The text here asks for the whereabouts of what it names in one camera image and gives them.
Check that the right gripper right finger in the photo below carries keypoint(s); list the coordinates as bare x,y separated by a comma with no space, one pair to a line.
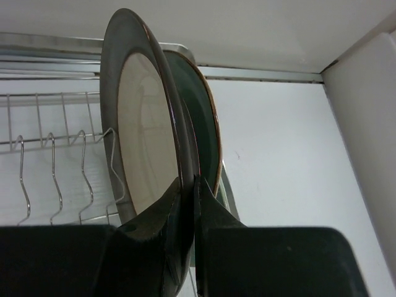
236,260

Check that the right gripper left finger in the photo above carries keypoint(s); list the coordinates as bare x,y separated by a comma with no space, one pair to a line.
147,256

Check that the teal round flower plate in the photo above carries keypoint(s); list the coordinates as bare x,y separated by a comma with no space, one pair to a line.
193,88

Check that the teal rectangular plate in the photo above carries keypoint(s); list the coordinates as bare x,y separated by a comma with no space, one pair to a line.
225,194

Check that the wire dish rack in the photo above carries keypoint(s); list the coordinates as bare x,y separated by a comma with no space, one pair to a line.
53,160

